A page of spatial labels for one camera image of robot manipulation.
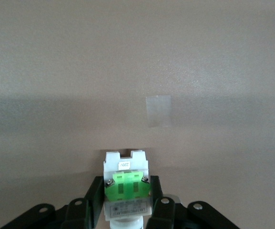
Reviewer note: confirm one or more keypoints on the red push button green block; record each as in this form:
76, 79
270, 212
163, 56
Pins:
126, 188

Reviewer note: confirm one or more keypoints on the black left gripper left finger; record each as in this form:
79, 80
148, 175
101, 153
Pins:
89, 207

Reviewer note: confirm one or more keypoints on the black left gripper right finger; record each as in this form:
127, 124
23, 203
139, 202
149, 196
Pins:
158, 210

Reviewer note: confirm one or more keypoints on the clear tape patch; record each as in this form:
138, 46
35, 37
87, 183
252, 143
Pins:
158, 111

